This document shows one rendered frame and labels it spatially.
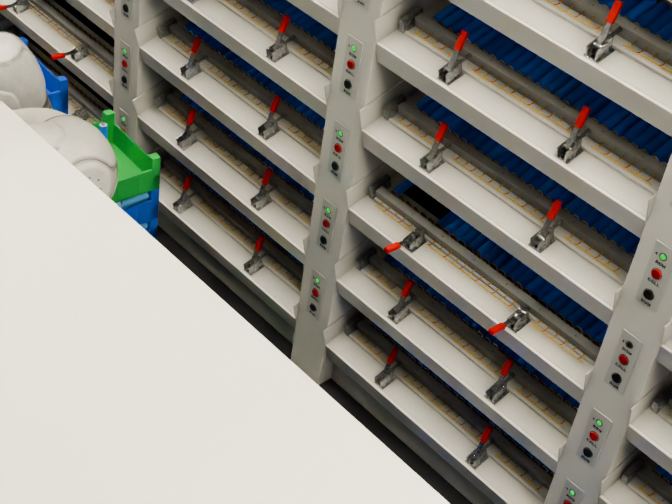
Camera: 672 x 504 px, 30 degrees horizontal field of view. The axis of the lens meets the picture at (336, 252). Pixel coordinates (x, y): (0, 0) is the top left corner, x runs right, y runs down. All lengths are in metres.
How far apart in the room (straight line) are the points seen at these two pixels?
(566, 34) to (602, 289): 0.43
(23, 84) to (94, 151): 0.57
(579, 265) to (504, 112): 0.29
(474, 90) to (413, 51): 0.15
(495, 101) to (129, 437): 1.80
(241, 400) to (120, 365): 0.04
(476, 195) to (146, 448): 1.89
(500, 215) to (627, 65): 0.41
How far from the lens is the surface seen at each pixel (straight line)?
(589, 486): 2.32
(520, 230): 2.19
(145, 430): 0.38
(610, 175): 2.04
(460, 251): 2.36
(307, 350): 2.78
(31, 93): 2.21
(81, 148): 1.64
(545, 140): 2.08
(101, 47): 3.17
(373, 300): 2.55
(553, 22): 2.02
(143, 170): 2.67
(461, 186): 2.25
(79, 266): 0.43
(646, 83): 1.93
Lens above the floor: 2.01
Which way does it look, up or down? 40 degrees down
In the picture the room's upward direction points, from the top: 9 degrees clockwise
